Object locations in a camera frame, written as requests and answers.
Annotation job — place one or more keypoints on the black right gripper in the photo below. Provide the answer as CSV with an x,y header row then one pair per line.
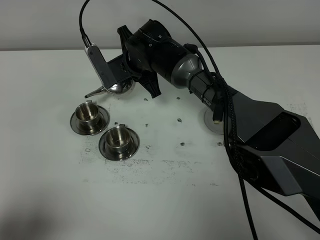
x,y
149,52

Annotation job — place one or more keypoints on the black and grey right robot arm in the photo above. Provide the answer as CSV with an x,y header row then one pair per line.
x,y
274,150

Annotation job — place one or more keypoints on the far stainless steel saucer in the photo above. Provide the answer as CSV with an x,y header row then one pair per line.
x,y
93,129

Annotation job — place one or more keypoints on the far stainless steel teacup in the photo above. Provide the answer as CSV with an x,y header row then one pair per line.
x,y
87,113

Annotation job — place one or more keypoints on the stainless steel teacup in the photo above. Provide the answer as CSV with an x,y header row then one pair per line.
x,y
87,113
118,138

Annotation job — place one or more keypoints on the near stainless steel teacup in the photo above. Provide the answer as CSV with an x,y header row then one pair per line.
x,y
118,138

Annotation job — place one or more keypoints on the near stainless steel saucer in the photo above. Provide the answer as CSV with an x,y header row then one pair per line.
x,y
120,156

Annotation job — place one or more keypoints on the stainless steel teapot saucer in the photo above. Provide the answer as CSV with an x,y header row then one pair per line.
x,y
215,126

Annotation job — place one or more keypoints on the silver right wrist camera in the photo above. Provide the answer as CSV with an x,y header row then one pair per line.
x,y
100,66

